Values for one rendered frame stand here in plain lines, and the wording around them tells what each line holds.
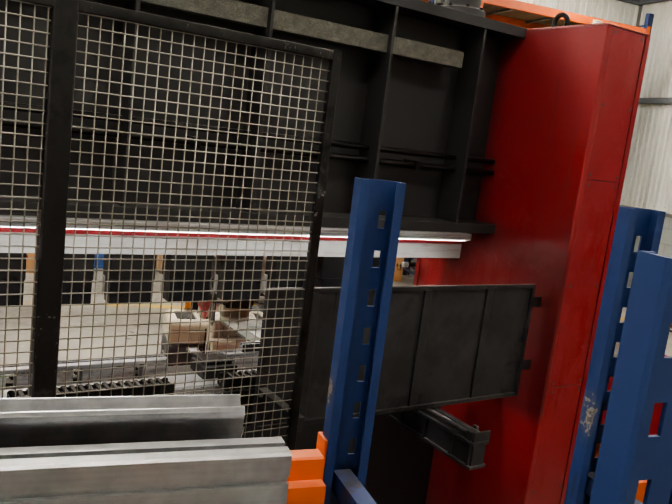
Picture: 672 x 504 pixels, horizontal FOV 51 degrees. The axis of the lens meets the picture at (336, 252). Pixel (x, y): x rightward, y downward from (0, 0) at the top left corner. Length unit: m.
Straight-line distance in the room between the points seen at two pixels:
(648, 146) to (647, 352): 10.94
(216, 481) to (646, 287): 0.48
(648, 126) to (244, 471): 10.85
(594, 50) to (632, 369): 2.35
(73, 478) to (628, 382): 0.51
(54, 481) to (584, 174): 2.28
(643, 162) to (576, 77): 8.62
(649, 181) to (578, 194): 8.54
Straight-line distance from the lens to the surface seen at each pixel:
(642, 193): 11.32
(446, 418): 2.61
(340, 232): 2.47
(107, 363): 2.49
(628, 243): 1.00
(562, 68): 2.85
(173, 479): 0.76
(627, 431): 0.48
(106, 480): 0.75
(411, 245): 2.94
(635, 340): 0.47
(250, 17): 2.33
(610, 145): 2.82
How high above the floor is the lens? 1.80
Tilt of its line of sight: 9 degrees down
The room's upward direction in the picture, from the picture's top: 7 degrees clockwise
